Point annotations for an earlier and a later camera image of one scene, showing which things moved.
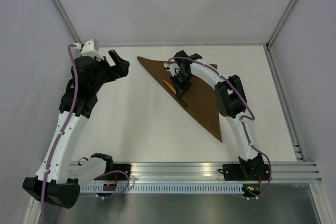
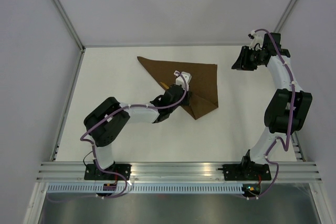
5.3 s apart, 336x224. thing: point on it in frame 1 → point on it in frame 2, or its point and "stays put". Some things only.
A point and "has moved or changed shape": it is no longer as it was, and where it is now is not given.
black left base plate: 126,168 stays put
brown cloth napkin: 200,97 has moved or changed shape
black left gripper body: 107,73 → 185,102
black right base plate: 245,172 stays put
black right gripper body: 181,77 → 250,59
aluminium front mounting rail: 209,172 stays put
